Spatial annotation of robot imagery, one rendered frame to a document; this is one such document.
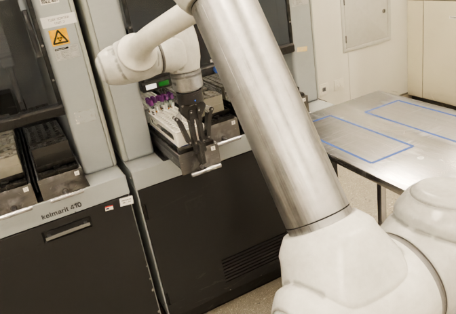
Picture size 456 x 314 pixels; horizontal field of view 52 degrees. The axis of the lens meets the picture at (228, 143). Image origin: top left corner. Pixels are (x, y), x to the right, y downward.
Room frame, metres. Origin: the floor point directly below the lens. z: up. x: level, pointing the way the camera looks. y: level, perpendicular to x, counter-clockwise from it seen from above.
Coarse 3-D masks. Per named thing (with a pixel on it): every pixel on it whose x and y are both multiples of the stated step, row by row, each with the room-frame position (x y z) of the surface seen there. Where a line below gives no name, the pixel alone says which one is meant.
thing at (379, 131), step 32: (384, 96) 1.48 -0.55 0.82; (320, 128) 1.29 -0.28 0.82; (352, 128) 1.25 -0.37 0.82; (384, 128) 1.21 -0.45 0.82; (416, 128) 1.18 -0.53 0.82; (448, 128) 1.14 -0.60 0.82; (352, 160) 1.05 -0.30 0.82; (384, 160) 1.02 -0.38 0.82; (416, 160) 0.99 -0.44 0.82; (448, 160) 0.97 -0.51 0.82; (384, 192) 1.53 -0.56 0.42
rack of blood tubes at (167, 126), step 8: (160, 112) 1.58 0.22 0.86; (168, 112) 1.56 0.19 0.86; (176, 112) 1.54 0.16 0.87; (160, 120) 1.48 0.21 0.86; (168, 120) 1.47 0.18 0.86; (184, 120) 1.45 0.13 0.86; (160, 128) 1.51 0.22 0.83; (168, 128) 1.39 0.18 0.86; (176, 128) 1.38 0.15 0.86; (168, 136) 1.42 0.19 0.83; (176, 136) 1.34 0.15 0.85; (176, 144) 1.35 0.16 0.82; (184, 144) 1.34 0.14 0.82
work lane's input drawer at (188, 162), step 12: (156, 132) 1.52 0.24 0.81; (156, 144) 1.51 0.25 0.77; (168, 144) 1.41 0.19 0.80; (192, 144) 1.34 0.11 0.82; (216, 144) 1.35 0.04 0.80; (168, 156) 1.40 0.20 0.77; (180, 156) 1.30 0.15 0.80; (192, 156) 1.31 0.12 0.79; (216, 156) 1.34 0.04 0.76; (180, 168) 1.30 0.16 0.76; (192, 168) 1.31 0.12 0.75; (204, 168) 1.29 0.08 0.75; (216, 168) 1.30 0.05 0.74
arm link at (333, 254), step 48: (192, 0) 0.72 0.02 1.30; (240, 0) 0.69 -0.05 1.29; (240, 48) 0.66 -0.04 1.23; (240, 96) 0.64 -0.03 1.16; (288, 96) 0.63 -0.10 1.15; (288, 144) 0.59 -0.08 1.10; (288, 192) 0.57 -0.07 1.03; (336, 192) 0.57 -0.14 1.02; (288, 240) 0.55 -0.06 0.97; (336, 240) 0.51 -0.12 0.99; (384, 240) 0.52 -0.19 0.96; (288, 288) 0.50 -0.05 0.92; (336, 288) 0.47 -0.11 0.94; (384, 288) 0.47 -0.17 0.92; (432, 288) 0.49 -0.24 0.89
